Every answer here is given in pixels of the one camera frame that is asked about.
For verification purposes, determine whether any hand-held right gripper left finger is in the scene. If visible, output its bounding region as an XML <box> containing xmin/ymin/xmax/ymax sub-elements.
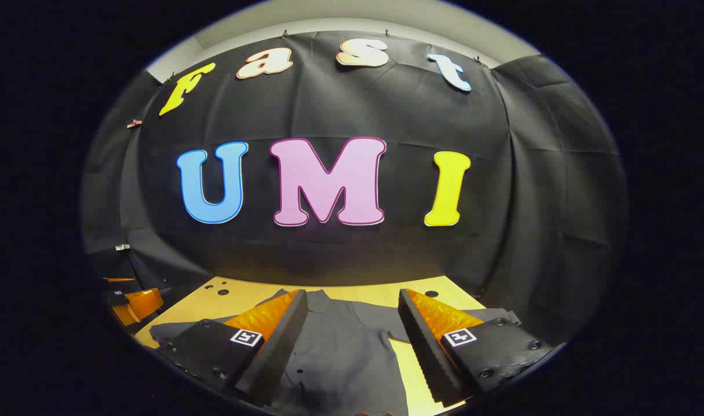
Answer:
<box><xmin>158</xmin><ymin>288</ymin><xmax>310</xmax><ymax>408</ymax></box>

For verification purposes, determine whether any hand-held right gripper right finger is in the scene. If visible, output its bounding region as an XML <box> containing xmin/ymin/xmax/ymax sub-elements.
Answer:
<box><xmin>398</xmin><ymin>288</ymin><xmax>555</xmax><ymax>408</ymax></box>

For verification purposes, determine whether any grey collared shirt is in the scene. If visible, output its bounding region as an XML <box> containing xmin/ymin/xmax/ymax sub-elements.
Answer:
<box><xmin>149</xmin><ymin>289</ymin><xmax>521</xmax><ymax>416</ymax></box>

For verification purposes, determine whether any black backdrop cloth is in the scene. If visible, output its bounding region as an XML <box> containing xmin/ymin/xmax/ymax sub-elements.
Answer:
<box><xmin>80</xmin><ymin>29</ymin><xmax>628</xmax><ymax>348</ymax></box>

